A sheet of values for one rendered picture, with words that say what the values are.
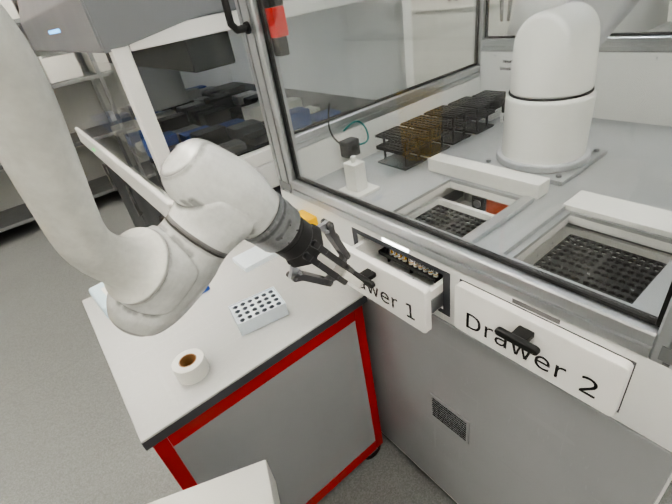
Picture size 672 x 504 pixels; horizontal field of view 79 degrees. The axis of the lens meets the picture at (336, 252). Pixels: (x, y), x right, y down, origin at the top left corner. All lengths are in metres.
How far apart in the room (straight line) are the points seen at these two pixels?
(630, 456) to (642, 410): 0.11
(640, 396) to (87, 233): 0.74
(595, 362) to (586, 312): 0.08
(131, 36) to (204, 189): 0.88
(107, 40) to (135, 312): 0.91
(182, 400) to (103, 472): 1.08
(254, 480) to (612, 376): 0.54
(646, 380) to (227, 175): 0.63
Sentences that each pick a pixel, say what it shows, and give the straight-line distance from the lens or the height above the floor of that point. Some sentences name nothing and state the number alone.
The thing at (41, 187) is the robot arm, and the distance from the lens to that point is 0.45.
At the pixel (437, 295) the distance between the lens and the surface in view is 0.85.
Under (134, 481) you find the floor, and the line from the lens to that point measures 1.90.
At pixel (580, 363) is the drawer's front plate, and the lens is 0.74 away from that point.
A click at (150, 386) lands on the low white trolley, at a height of 0.76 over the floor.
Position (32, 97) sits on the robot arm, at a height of 1.39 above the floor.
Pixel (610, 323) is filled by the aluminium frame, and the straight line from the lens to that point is 0.69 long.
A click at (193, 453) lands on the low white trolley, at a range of 1.03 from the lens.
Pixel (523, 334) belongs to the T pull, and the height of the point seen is 0.91.
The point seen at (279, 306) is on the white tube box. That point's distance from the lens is 1.01.
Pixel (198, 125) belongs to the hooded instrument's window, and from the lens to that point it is 1.47.
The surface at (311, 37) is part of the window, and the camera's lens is 0.92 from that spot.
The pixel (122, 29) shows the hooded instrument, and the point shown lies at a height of 1.41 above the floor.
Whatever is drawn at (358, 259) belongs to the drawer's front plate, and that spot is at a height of 0.92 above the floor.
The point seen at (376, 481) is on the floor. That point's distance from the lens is 1.60.
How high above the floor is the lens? 1.42
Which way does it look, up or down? 33 degrees down
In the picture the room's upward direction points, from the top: 10 degrees counter-clockwise
